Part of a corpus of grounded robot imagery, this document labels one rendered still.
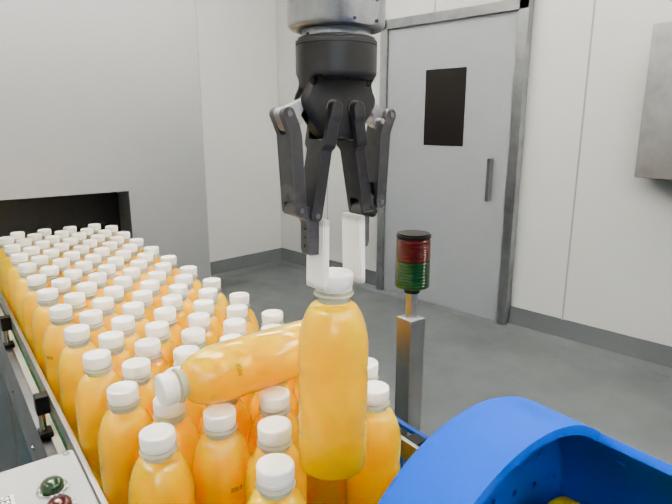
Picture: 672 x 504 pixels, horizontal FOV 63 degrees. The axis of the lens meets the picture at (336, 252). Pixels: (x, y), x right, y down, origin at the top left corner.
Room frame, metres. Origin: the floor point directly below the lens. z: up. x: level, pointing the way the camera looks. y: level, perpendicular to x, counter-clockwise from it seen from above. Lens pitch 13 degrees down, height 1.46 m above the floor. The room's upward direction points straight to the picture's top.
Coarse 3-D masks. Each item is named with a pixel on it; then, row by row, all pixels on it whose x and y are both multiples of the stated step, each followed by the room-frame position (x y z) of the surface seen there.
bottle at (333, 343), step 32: (320, 320) 0.51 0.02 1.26; (352, 320) 0.51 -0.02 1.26; (320, 352) 0.50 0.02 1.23; (352, 352) 0.50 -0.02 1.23; (320, 384) 0.50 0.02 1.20; (352, 384) 0.50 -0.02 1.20; (320, 416) 0.50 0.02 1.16; (352, 416) 0.50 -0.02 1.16; (320, 448) 0.50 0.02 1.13; (352, 448) 0.50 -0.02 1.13
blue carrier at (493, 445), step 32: (480, 416) 0.38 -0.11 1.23; (512, 416) 0.38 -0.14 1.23; (544, 416) 0.38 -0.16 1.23; (448, 448) 0.35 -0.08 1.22; (480, 448) 0.35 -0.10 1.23; (512, 448) 0.34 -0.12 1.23; (544, 448) 0.45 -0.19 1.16; (576, 448) 0.45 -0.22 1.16; (608, 448) 0.40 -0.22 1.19; (416, 480) 0.34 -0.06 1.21; (448, 480) 0.33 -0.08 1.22; (480, 480) 0.32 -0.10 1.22; (512, 480) 0.42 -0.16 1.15; (544, 480) 0.45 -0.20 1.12; (576, 480) 0.46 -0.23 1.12; (608, 480) 0.43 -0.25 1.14; (640, 480) 0.40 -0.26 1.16
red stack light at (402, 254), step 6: (396, 240) 0.96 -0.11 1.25; (402, 240) 0.94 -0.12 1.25; (426, 240) 0.94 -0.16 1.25; (396, 246) 0.96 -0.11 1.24; (402, 246) 0.94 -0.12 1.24; (408, 246) 0.93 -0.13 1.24; (414, 246) 0.93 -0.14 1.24; (420, 246) 0.93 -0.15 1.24; (426, 246) 0.94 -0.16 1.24; (396, 252) 0.96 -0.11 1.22; (402, 252) 0.94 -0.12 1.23; (408, 252) 0.94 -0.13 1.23; (414, 252) 0.93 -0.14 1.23; (420, 252) 0.93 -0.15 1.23; (426, 252) 0.94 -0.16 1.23; (396, 258) 0.96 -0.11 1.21; (402, 258) 0.94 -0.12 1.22; (408, 258) 0.93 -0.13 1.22; (414, 258) 0.93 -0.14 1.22; (420, 258) 0.93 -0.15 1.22; (426, 258) 0.94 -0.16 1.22
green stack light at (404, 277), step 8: (400, 264) 0.94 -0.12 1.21; (408, 264) 0.93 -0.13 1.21; (416, 264) 0.93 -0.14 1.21; (424, 264) 0.94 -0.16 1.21; (400, 272) 0.95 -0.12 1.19; (408, 272) 0.93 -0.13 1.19; (416, 272) 0.93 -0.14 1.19; (424, 272) 0.94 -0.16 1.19; (400, 280) 0.94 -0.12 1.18; (408, 280) 0.94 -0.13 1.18; (416, 280) 0.93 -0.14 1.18; (424, 280) 0.94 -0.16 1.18; (400, 288) 0.94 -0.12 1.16; (408, 288) 0.93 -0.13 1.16; (416, 288) 0.93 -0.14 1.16; (424, 288) 0.94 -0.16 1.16
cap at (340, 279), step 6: (330, 270) 0.54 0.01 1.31; (336, 270) 0.54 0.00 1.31; (342, 270) 0.54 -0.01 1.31; (348, 270) 0.54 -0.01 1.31; (330, 276) 0.52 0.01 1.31; (336, 276) 0.52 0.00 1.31; (342, 276) 0.52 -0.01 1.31; (348, 276) 0.52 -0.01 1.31; (330, 282) 0.52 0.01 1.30; (336, 282) 0.51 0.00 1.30; (342, 282) 0.52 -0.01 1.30; (348, 282) 0.52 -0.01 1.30; (330, 288) 0.52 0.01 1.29; (336, 288) 0.52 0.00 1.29; (342, 288) 0.52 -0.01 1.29; (348, 288) 0.52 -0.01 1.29
